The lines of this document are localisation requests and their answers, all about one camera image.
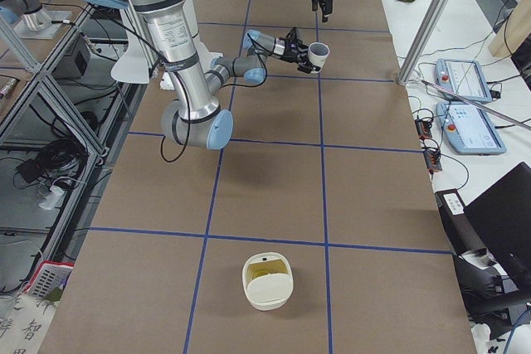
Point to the white plastic basket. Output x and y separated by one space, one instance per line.
49 281

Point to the lower teach pendant blue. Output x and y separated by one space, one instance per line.
468 130

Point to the aluminium frame post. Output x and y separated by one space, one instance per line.
419 43

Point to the teach pendant blue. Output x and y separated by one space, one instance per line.
468 130
463 77

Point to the white mug grey inside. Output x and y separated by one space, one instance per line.
317 53

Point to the metal grabber stick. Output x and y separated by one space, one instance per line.
475 103

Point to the upper teach pendant blue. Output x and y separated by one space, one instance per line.
463 77

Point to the cream plastic bin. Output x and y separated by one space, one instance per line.
267 280

